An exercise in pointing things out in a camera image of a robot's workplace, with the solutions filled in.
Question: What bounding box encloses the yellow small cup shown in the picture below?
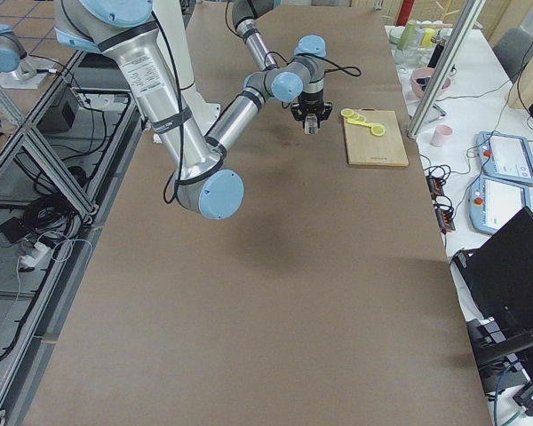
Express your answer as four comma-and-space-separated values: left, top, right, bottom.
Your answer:
420, 28, 436, 49

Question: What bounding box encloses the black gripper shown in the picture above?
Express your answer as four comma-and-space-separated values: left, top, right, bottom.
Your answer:
290, 91, 333, 133

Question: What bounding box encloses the near blue teach pendant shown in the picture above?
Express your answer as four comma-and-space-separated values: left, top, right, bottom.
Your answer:
466, 175, 531, 235

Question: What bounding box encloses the green tall cup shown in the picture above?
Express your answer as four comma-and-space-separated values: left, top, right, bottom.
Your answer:
397, 20, 418, 51

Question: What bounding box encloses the far blue teach pendant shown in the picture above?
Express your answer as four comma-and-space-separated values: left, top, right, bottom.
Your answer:
475, 130, 533, 186

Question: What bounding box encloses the blue teach pendant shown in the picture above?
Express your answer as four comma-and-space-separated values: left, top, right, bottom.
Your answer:
475, 130, 533, 186
466, 175, 531, 235

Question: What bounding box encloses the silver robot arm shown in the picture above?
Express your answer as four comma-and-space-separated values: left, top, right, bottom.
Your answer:
232, 0, 281, 71
54, 0, 332, 220

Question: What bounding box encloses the small clear glass cup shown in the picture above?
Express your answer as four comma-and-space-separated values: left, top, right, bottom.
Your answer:
304, 114, 319, 135

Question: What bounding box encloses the pink bowl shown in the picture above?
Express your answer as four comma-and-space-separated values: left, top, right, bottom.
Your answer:
410, 67, 451, 99

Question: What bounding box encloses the aluminium frame post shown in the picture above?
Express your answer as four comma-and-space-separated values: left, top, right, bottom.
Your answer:
407, 0, 486, 139

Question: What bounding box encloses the black thermos bottle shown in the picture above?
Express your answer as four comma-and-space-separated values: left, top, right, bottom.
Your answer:
427, 36, 447, 68

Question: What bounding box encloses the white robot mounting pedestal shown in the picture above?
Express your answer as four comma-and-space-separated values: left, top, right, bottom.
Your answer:
153, 0, 220, 134

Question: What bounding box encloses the bamboo cutting board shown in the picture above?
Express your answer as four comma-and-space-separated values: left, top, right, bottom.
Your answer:
340, 108, 409, 167

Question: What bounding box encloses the pink plastic cup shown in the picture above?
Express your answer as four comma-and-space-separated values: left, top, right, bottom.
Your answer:
430, 124, 453, 147

